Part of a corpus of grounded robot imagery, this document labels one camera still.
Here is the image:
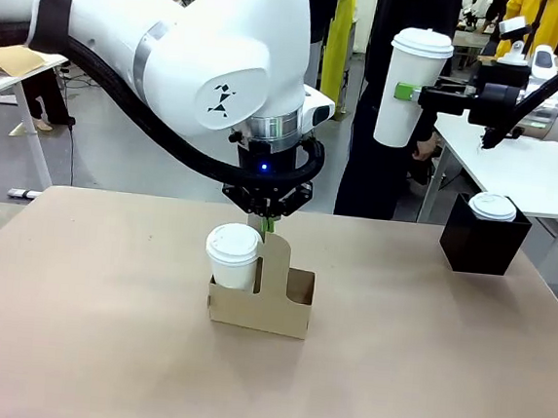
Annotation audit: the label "black stand pole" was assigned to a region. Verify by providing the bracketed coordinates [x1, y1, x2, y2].
[521, 0, 548, 53]

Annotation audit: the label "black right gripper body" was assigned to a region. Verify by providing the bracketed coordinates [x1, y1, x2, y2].
[466, 80, 524, 133]

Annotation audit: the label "black left arm cable sleeve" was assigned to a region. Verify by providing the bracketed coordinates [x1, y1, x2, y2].
[0, 18, 335, 195]

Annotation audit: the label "tall white paper cup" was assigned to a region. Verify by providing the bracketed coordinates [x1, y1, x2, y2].
[371, 41, 452, 152]

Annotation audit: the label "bystander with black trousers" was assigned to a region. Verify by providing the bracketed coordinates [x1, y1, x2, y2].
[20, 65, 81, 134]

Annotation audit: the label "black square box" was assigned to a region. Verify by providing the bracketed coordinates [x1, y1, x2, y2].
[436, 189, 536, 280]

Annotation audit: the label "person's left hand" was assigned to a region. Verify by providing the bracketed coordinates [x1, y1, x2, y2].
[409, 131, 444, 165]

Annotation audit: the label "brown cardboard sheets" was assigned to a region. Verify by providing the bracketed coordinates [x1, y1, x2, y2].
[0, 44, 48, 87]

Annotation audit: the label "person in black hoodie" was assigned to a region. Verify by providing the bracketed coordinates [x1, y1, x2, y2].
[332, 0, 463, 226]

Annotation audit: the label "white cup lid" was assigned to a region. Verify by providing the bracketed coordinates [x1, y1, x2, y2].
[390, 25, 457, 61]
[205, 220, 263, 263]

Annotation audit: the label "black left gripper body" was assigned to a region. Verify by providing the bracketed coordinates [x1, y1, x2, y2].
[231, 138, 300, 195]

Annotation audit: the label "yellow hanging apron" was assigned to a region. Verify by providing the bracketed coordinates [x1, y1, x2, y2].
[317, 0, 360, 123]

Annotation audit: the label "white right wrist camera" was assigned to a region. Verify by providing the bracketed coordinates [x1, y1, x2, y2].
[495, 14, 536, 68]

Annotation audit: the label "brown cardboard cup carrier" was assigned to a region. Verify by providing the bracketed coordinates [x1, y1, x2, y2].
[204, 222, 321, 341]

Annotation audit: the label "white side table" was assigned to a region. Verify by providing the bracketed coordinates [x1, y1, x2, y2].
[417, 108, 558, 236]

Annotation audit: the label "white table with cardboard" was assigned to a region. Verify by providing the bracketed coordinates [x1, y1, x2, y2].
[0, 45, 73, 203]

